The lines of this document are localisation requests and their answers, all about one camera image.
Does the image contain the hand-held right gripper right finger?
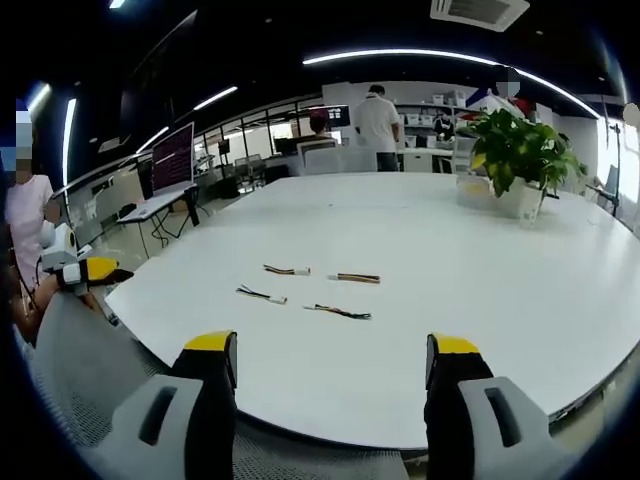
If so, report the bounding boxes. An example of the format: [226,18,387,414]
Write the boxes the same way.
[423,332,577,480]

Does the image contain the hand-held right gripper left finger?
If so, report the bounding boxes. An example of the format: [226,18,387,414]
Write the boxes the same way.
[89,329,239,480]

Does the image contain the JST connector with coloured wires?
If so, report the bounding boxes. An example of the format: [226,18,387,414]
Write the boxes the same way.
[302,301,373,322]
[326,272,382,285]
[235,284,289,307]
[262,263,312,278]

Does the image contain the person's pink-clothed body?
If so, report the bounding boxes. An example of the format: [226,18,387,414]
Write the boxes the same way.
[3,172,66,321]

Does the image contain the white folding table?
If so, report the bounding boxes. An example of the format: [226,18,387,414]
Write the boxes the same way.
[115,183,201,247]

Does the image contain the large display screen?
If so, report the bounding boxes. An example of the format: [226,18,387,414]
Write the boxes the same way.
[150,121,196,198]

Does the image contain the clear plastic box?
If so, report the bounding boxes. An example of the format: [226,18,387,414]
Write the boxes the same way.
[455,172,497,207]

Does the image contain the white office chair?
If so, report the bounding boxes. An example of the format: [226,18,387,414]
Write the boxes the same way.
[296,138,342,177]

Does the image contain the green potted plant white pot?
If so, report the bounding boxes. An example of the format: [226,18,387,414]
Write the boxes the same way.
[467,106,589,230]

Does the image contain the white storage shelf with boxes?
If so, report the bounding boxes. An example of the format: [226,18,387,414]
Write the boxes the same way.
[393,91,482,151]

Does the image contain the small computer monitor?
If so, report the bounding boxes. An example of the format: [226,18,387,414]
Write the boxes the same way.
[323,105,351,128]

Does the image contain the black tripod stand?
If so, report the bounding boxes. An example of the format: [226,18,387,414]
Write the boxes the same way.
[602,97,632,217]

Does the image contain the long curved ceiling light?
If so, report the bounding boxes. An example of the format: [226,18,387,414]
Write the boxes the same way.
[301,48,602,120]

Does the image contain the ceiling air conditioner vent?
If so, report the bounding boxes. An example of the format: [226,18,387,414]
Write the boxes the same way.
[429,0,531,33]

